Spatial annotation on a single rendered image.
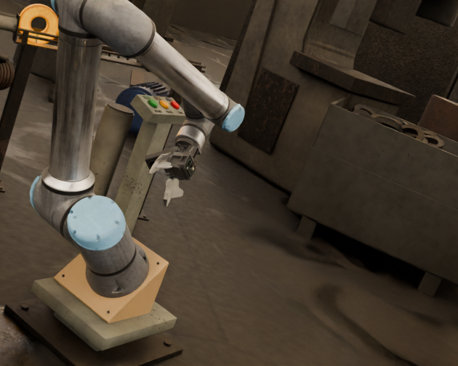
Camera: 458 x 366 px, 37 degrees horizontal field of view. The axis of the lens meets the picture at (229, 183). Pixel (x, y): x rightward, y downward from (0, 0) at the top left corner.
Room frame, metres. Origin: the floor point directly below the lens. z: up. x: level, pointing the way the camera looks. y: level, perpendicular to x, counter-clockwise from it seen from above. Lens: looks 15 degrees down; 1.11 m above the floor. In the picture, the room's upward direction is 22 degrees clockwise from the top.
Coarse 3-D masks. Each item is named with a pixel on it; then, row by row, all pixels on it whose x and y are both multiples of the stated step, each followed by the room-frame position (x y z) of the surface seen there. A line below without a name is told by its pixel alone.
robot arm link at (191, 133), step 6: (186, 126) 2.17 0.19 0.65; (192, 126) 2.16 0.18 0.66; (180, 132) 2.15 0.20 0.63; (186, 132) 2.14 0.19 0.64; (192, 132) 2.15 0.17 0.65; (198, 132) 2.16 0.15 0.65; (186, 138) 2.14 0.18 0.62; (192, 138) 2.13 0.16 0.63; (198, 138) 2.15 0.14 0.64; (204, 138) 2.18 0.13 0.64
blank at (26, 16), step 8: (32, 8) 2.66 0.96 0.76; (40, 8) 2.68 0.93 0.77; (48, 8) 2.69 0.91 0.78; (24, 16) 2.65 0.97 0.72; (32, 16) 2.67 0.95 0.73; (40, 16) 2.68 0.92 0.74; (48, 16) 2.70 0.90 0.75; (56, 16) 2.71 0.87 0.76; (24, 24) 2.66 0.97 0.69; (48, 24) 2.70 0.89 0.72; (56, 24) 2.71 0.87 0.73; (48, 32) 2.70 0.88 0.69; (56, 32) 2.72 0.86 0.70; (32, 40) 2.68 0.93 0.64; (40, 40) 2.69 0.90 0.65
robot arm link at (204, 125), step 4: (188, 120) 2.19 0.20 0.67; (192, 120) 2.18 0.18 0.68; (196, 120) 2.18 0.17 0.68; (200, 120) 2.18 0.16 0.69; (204, 120) 2.19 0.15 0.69; (208, 120) 2.20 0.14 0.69; (184, 124) 2.19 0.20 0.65; (188, 124) 2.17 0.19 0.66; (192, 124) 2.17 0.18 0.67; (196, 124) 2.17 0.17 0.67; (200, 124) 2.18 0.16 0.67; (204, 124) 2.19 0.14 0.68; (208, 124) 2.20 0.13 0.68; (212, 124) 2.23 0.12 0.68; (196, 128) 2.16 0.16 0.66; (200, 128) 2.17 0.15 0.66; (204, 128) 2.18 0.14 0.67; (208, 128) 2.20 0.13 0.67; (204, 132) 2.18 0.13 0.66; (208, 132) 2.20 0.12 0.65; (204, 136) 2.18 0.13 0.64
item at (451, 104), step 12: (432, 96) 6.43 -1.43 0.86; (432, 108) 6.32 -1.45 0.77; (444, 108) 6.22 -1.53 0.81; (456, 108) 6.17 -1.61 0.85; (420, 120) 6.45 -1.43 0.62; (432, 120) 6.27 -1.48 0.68; (444, 120) 6.19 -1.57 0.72; (456, 120) 6.16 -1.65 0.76; (444, 132) 6.17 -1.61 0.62; (456, 132) 6.15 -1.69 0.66
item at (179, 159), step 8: (176, 144) 2.15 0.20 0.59; (184, 144) 2.14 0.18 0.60; (192, 144) 2.13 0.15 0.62; (176, 152) 2.09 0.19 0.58; (184, 152) 2.08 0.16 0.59; (192, 152) 2.10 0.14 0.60; (200, 152) 2.14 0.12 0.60; (168, 160) 2.06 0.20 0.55; (176, 160) 2.07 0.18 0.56; (184, 160) 2.06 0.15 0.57; (192, 160) 2.09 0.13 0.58; (168, 168) 2.07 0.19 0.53; (176, 168) 2.05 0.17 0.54; (184, 168) 2.04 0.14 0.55; (192, 168) 2.08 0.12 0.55; (176, 176) 2.08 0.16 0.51; (184, 176) 2.07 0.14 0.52
